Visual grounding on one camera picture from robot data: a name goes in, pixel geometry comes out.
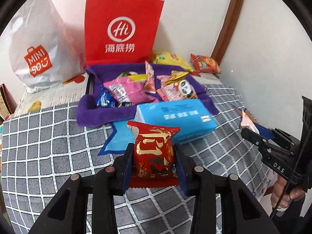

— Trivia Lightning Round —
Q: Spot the person's right hand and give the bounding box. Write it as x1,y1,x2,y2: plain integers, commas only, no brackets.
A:
270,175,306,212

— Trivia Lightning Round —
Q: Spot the small yellow snack packet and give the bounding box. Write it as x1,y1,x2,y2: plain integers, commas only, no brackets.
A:
128,74,147,83

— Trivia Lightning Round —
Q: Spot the white plastic shopping bag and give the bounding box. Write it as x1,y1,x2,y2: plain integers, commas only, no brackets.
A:
8,0,86,93

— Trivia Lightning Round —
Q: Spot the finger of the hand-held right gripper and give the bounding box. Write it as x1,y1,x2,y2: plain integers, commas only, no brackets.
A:
253,123,293,147
241,127,296,162

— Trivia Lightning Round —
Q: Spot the purple towel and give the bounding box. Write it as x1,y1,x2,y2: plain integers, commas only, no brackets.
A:
76,62,220,127

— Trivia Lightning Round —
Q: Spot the blue tissue pack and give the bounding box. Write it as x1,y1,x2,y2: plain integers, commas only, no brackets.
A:
134,99,218,145

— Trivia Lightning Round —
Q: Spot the red gold snack packet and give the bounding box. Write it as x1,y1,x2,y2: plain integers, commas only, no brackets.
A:
127,120,181,189

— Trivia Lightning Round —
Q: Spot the black cable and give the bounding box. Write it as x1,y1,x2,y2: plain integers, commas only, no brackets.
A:
269,127,304,221

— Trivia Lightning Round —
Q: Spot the blue snack packet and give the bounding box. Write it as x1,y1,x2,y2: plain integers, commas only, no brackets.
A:
95,90,117,109

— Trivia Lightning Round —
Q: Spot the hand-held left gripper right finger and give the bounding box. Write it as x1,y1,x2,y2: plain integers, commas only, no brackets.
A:
174,143,281,234

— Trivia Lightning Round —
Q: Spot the magenta snack packet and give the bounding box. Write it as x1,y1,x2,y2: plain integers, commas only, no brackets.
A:
103,76,159,105

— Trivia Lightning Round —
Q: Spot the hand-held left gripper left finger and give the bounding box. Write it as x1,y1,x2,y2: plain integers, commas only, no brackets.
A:
27,143,135,234

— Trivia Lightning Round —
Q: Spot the pink white strawberry snack packet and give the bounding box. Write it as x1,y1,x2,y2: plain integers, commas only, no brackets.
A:
143,60,157,95

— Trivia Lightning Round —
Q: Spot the pale pink snack packet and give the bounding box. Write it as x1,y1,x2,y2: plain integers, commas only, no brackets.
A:
239,109,257,130

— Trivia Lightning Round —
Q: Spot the red paper bag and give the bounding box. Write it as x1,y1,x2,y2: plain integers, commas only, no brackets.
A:
84,0,164,66

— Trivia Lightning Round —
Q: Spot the orange chips bag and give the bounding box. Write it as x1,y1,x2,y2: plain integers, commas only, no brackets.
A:
190,54,222,74

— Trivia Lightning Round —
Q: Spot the grey checked blanket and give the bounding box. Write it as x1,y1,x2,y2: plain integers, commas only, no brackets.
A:
0,85,276,234

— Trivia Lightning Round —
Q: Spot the brown wooden door frame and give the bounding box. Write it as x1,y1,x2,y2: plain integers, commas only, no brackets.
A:
212,0,249,65

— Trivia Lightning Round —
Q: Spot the panda print snack packet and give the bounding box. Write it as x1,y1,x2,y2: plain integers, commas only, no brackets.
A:
156,74,198,102

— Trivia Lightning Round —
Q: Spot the yellow chips bag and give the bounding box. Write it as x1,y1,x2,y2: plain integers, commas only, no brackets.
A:
149,51,194,73

